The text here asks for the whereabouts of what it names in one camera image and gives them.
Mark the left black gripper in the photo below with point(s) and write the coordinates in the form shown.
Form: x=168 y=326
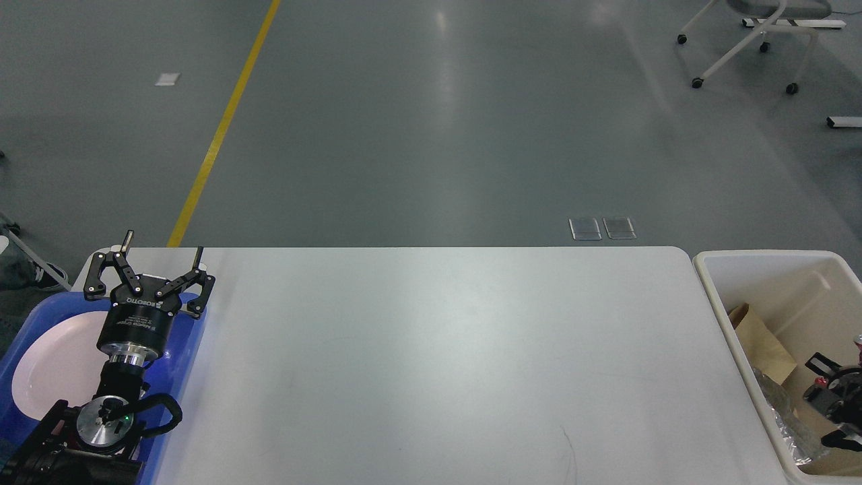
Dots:
x=140 y=323

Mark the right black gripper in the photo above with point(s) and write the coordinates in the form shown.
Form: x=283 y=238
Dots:
x=838 y=400

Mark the aluminium foil tray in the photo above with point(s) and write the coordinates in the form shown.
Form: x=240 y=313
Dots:
x=799 y=440

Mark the brown paper bag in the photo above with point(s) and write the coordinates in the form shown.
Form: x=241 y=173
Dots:
x=760 y=346

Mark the pink plate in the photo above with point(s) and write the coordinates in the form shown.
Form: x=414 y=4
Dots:
x=63 y=363

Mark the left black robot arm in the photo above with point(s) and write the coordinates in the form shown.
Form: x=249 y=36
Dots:
x=104 y=441

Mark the white plastic bin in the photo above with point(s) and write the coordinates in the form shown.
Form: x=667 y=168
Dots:
x=810 y=301

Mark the person's shoe and leg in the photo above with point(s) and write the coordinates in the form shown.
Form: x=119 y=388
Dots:
x=20 y=271

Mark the right floor socket plate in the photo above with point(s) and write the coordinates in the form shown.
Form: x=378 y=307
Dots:
x=619 y=228

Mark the floor socket plate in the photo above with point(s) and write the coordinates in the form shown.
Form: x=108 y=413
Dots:
x=619 y=228
x=585 y=229

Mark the white floor bar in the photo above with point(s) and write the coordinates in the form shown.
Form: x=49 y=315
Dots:
x=842 y=122

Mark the left floor socket plate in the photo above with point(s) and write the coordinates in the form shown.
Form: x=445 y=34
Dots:
x=585 y=229

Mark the white bar behind chair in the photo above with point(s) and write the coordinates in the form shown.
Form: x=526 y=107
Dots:
x=827 y=24

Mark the white office chair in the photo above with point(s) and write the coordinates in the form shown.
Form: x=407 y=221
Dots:
x=772 y=11

